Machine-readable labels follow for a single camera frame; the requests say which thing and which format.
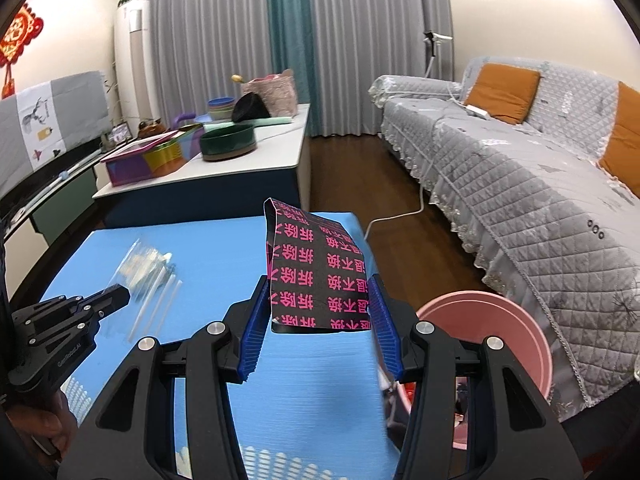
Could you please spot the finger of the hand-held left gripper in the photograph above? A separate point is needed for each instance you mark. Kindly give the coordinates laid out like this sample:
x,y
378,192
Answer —
x,y
117,305
107,292

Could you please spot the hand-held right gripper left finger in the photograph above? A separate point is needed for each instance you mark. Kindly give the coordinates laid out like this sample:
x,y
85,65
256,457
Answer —
x,y
252,340

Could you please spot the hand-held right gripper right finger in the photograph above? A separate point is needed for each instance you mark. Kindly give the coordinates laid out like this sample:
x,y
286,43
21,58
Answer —
x,y
387,335

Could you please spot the clear plastic wrapper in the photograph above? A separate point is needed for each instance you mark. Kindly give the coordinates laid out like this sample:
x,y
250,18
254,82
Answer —
x,y
145,270

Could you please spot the black bag with pink print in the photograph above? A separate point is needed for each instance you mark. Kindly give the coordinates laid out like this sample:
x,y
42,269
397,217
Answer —
x,y
320,270

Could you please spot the pink plastic basin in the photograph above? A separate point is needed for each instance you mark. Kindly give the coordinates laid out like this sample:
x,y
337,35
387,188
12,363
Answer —
x,y
500,320

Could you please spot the person's left hand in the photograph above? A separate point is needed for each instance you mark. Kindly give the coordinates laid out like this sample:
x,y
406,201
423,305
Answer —
x,y
40,425

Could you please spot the blue foam mat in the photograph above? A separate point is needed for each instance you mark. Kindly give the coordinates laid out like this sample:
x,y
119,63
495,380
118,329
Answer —
x,y
200,260

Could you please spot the television cabinet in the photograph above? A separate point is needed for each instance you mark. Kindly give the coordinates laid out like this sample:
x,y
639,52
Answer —
x,y
60,195

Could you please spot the colourful box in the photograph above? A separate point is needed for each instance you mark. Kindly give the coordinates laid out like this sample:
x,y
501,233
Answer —
x,y
135,170

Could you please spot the white and navy coffee table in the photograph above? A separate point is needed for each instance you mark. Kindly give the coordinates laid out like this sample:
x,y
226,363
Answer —
x,y
250,185

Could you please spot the grey quilted sofa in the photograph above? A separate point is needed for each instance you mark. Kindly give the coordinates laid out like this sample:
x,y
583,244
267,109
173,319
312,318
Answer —
x,y
500,185

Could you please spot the television with grey cover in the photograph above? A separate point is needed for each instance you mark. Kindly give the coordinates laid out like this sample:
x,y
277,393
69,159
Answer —
x,y
75,105

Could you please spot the dark green basin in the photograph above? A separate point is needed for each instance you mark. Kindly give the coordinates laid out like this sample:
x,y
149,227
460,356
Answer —
x,y
227,142

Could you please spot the stack of coloured bowls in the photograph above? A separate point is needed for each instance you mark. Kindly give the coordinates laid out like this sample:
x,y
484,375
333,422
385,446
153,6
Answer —
x,y
221,109

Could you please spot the light green rolled mat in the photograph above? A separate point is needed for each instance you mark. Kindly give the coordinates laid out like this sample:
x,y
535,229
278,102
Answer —
x,y
275,120

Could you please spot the black hat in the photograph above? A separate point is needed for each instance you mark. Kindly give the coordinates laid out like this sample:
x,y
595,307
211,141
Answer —
x,y
250,109

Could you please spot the white standing air conditioner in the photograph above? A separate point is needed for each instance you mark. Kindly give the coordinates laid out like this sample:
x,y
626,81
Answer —
x,y
135,60

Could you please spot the white power strip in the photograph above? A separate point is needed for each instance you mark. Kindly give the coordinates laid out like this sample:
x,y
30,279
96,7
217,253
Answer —
x,y
475,109

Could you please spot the pink patterned bag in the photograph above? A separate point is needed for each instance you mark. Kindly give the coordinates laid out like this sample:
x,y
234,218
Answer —
x,y
280,92

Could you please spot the yellow round object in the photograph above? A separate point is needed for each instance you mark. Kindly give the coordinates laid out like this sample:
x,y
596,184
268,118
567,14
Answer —
x,y
238,80

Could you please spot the orange cushion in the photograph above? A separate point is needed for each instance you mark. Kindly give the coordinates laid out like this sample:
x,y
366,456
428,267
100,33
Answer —
x,y
625,145
505,92

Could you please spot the grey curtains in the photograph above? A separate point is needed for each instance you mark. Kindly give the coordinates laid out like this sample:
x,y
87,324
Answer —
x,y
210,35

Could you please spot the white stand lamp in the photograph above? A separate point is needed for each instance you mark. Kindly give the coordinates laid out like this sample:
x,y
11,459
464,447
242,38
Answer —
x,y
434,40

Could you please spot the small photo frame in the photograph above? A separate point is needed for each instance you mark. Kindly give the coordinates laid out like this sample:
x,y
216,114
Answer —
x,y
120,134

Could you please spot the red knot wall decoration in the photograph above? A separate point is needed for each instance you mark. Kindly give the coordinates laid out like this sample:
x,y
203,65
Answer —
x,y
20,35

